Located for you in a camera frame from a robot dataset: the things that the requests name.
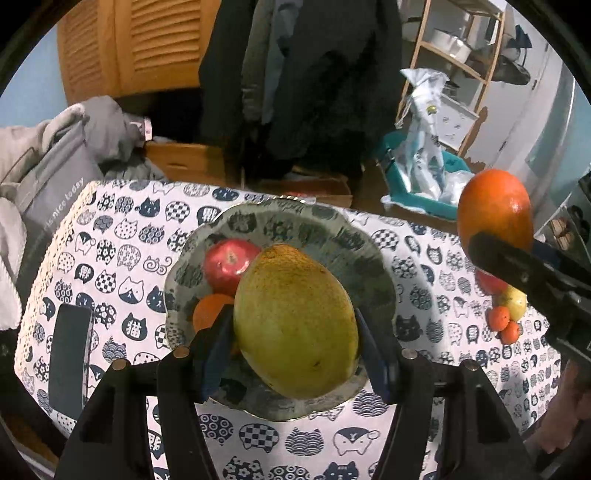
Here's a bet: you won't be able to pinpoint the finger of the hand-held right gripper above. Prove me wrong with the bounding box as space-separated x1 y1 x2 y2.
468 232 568 296

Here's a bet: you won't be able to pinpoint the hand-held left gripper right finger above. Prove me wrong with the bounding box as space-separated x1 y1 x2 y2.
353 309 539 480

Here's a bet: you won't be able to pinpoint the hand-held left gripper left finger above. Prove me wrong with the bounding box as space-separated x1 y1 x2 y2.
54 305 236 480

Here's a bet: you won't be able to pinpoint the red apple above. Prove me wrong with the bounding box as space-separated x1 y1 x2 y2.
475 270 509 296
203 239 263 297

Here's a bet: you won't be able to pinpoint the bright yellow lemon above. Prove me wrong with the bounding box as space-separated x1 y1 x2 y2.
498 285 528 321

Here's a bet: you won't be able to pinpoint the large orange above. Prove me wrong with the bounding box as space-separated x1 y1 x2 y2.
457 169 535 252
192 294 236 333

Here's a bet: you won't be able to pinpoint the patterned ceramic bowl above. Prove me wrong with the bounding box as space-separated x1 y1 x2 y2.
164 198 399 422

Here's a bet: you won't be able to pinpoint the person's right hand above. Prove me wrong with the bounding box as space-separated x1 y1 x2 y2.
540 362 591 457

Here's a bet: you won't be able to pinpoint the clear plastic bag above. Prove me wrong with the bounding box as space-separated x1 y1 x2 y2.
443 170 474 204

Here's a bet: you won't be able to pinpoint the teal box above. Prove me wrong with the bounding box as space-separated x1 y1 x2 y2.
379 131 474 220

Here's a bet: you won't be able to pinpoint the cat print tablecloth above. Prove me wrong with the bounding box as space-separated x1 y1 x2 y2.
14 180 561 480

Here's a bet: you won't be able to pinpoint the white door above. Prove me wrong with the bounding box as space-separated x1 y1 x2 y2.
462 41 561 162

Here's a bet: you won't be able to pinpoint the black phone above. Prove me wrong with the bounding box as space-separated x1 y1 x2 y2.
48 304 95 416

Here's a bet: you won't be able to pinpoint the white rice bag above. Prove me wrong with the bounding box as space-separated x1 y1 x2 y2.
397 68 451 197

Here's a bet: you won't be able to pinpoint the white perforated basket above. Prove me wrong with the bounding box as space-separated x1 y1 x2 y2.
436 95 478 151

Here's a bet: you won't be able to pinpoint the brown cardboard box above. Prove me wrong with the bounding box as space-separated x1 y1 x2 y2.
358 157 460 234

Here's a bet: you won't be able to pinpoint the flattened cardboard box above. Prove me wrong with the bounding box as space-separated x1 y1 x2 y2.
259 178 354 208

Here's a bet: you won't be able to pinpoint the grey hanging bag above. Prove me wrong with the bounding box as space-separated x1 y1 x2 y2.
489 46 532 86

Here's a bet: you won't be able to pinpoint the wooden crate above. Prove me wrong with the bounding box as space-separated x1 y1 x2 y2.
144 141 227 185

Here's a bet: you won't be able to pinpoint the wooden shelf rack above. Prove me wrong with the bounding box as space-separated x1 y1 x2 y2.
402 0 506 153

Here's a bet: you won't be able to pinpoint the white cooking pot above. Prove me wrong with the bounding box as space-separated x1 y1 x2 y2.
431 28 472 63

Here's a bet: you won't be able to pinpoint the grey fabric bag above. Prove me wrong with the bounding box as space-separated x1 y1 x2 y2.
0 115 109 287

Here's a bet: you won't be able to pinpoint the pile of grey clothes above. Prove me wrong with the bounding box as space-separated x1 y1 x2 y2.
0 96 167 330

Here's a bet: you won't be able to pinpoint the black hanging coat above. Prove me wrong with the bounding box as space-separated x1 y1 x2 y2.
198 0 402 185

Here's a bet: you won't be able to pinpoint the wooden louvre doors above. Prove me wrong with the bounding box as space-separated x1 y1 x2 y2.
56 0 222 104

